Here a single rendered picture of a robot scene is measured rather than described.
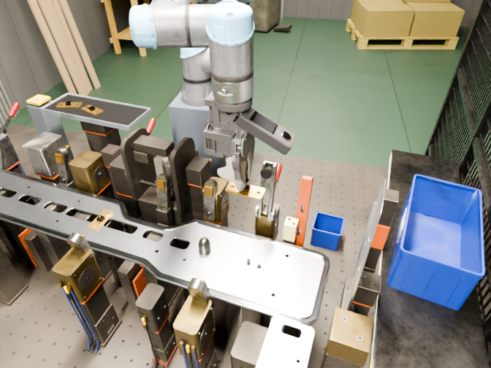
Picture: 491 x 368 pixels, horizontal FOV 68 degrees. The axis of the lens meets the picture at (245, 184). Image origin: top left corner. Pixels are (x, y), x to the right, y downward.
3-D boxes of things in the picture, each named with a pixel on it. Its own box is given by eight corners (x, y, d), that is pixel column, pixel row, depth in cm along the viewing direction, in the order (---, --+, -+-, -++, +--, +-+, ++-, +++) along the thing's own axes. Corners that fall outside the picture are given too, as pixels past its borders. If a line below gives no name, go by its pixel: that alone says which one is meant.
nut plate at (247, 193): (224, 191, 80) (224, 187, 79) (231, 181, 82) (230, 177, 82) (261, 200, 77) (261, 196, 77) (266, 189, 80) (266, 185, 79)
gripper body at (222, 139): (220, 138, 79) (216, 85, 71) (257, 145, 76) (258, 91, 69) (204, 157, 73) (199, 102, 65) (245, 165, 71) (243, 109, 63)
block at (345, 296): (321, 374, 103) (339, 316, 84) (329, 336, 111) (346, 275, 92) (332, 378, 102) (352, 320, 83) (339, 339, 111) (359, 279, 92)
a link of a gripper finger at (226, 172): (221, 185, 81) (220, 149, 75) (246, 191, 79) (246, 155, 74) (215, 193, 78) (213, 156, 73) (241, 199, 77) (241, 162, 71)
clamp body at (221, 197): (207, 269, 131) (199, 190, 108) (219, 248, 139) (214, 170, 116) (224, 274, 130) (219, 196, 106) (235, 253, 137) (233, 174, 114)
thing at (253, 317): (240, 327, 114) (238, 269, 95) (244, 316, 117) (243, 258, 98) (261, 334, 112) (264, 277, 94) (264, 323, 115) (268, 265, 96)
